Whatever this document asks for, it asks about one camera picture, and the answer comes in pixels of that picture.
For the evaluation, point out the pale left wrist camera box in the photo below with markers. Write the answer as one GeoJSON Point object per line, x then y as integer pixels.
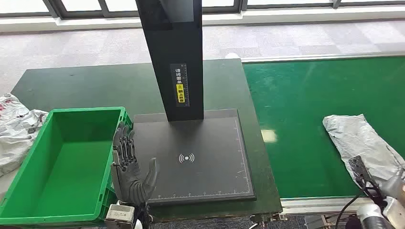
{"type": "Point", "coordinates": [120, 216]}

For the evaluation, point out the white round knob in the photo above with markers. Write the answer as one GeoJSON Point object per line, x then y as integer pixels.
{"type": "Point", "coordinates": [232, 56]}

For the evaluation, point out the black inbound scanner machine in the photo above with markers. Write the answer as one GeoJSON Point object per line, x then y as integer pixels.
{"type": "Point", "coordinates": [196, 142]}

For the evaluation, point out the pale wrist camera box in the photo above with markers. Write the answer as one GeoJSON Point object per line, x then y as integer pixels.
{"type": "Point", "coordinates": [360, 170]}
{"type": "Point", "coordinates": [120, 216]}

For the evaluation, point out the green conveyor belt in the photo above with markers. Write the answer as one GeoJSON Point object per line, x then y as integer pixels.
{"type": "Point", "coordinates": [316, 104]}

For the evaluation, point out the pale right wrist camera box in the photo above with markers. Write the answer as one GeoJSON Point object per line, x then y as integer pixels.
{"type": "Point", "coordinates": [360, 170]}

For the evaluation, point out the plain grey parcel bag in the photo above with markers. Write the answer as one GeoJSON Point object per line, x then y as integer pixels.
{"type": "Point", "coordinates": [357, 142]}

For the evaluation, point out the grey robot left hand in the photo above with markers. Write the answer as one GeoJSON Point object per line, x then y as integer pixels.
{"type": "Point", "coordinates": [128, 180]}

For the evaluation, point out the green plastic crate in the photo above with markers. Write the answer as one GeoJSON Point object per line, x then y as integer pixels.
{"type": "Point", "coordinates": [63, 177]}

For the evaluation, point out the dark window frame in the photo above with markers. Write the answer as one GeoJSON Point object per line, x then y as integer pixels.
{"type": "Point", "coordinates": [79, 14]}

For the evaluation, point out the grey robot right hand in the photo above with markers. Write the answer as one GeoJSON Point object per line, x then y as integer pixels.
{"type": "Point", "coordinates": [395, 186]}

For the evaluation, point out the aluminium conveyor frame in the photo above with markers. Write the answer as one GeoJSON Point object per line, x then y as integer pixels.
{"type": "Point", "coordinates": [316, 205]}

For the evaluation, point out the black and yellow label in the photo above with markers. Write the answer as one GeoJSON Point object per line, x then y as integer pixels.
{"type": "Point", "coordinates": [180, 85]}

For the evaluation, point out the white parcel bag red marks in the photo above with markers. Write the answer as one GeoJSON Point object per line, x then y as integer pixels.
{"type": "Point", "coordinates": [15, 136]}

